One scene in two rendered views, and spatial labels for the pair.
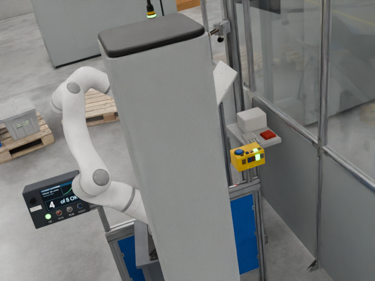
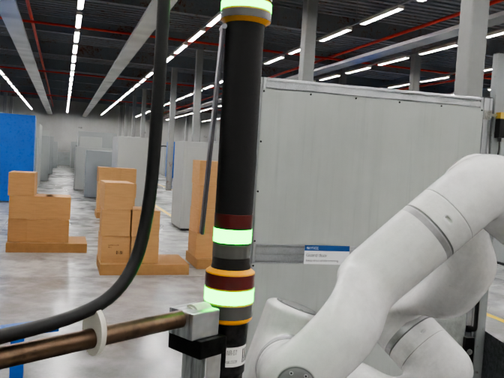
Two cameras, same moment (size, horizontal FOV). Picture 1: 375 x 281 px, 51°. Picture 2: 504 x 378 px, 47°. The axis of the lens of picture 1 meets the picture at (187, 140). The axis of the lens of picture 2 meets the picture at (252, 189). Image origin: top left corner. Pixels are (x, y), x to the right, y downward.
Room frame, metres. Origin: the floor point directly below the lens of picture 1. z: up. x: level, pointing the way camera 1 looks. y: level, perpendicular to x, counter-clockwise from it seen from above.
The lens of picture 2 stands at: (2.54, 0.08, 1.67)
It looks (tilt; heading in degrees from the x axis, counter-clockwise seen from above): 3 degrees down; 180
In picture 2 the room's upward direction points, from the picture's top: 4 degrees clockwise
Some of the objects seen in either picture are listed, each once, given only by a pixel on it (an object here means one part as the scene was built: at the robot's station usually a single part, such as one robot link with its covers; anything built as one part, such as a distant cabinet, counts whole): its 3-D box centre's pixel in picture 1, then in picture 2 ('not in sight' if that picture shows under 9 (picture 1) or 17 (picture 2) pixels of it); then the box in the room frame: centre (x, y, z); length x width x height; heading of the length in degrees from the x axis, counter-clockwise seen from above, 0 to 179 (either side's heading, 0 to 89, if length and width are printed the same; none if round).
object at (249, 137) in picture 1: (250, 139); not in sight; (2.17, -0.41, 0.87); 0.15 x 0.09 x 0.02; 9
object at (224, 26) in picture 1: (222, 27); not in sight; (2.51, -0.35, 1.53); 0.10 x 0.07 x 0.09; 138
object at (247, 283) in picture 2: not in sight; (229, 278); (2.04, 0.06, 1.56); 0.04 x 0.04 x 0.01
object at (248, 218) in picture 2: not in sight; (233, 220); (2.04, 0.06, 1.61); 0.03 x 0.03 x 0.01
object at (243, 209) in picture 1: (195, 255); not in sight; (1.67, 0.08, 0.45); 0.82 x 0.02 x 0.66; 103
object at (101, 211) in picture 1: (102, 216); not in sight; (1.57, 0.50, 0.96); 0.03 x 0.03 x 0.20; 13
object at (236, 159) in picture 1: (247, 157); not in sight; (1.76, -0.31, 1.02); 0.16 x 0.10 x 0.11; 103
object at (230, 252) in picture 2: not in sight; (231, 249); (2.04, 0.06, 1.59); 0.03 x 0.03 x 0.01
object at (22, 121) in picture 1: (19, 117); not in sight; (4.53, 2.02, 0.31); 0.60 x 0.42 x 0.33; 26
